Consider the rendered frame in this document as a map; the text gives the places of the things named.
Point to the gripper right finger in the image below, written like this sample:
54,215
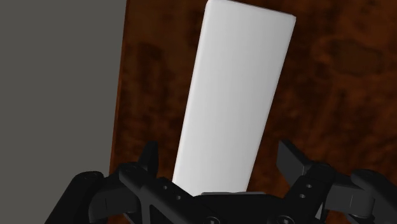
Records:
313,183

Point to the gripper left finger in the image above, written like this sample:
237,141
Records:
145,192

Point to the brown wooden table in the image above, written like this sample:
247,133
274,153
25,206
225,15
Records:
335,93

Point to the white flat rectangular block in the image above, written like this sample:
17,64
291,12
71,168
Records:
231,102

